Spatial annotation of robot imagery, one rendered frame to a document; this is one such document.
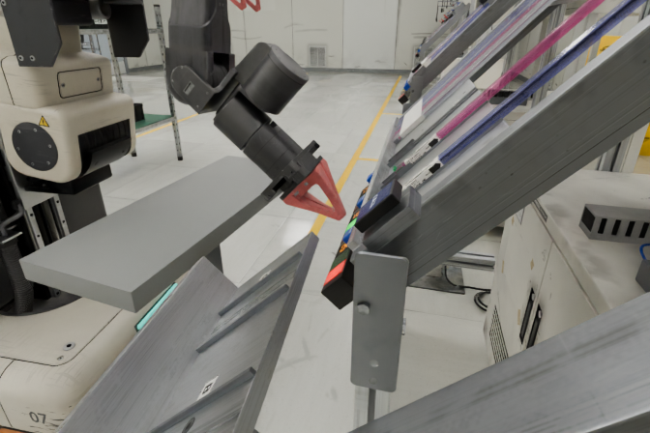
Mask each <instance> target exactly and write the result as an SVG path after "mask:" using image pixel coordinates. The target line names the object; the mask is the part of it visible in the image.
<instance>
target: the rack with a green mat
mask: <svg viewBox="0 0 650 433"><path fill-rule="evenodd" d="M154 11H155V18H156V23H157V29H148V33H149V34H158V36H159V42H160V48H161V55H162V65H163V72H164V78H165V84H166V91H167V96H168V102H169V109H170V115H161V114H144V120H141V121H137V122H135V134H137V133H140V132H143V131H145V130H149V129H152V128H154V127H157V126H160V125H163V124H165V123H168V122H171V121H172V127H173V133H174V139H175V146H176V152H177V159H178V160H183V154H182V148H181V141H180V135H179V129H178V123H177V116H176V109H175V103H174V97H173V96H172V95H171V93H170V92H169V89H168V87H167V83H166V71H165V48H166V46H165V39H164V33H163V21H162V15H161V8H160V5H158V4H154ZM79 33H80V35H104V34H106V35H107V40H108V45H109V50H110V55H111V60H112V65H113V69H114V73H115V78H116V83H117V88H118V93H121V94H125V92H124V87H123V82H122V77H121V73H120V68H119V63H118V58H117V57H114V53H113V49H112V44H111V39H110V35H109V30H108V29H79Z"/></svg>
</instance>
